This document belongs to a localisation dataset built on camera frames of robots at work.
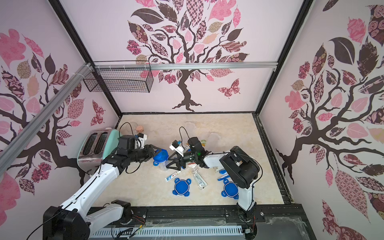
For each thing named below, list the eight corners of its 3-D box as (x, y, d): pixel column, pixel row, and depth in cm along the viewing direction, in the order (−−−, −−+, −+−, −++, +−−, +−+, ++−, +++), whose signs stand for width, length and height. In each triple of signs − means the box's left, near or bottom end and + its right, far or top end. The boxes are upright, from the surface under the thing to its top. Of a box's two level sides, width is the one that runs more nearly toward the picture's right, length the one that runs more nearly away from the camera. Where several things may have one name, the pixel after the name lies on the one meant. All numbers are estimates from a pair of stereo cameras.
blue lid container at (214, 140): (207, 146, 103) (207, 142, 99) (206, 137, 109) (207, 132, 105) (220, 146, 103) (221, 142, 99) (219, 137, 109) (220, 132, 105)
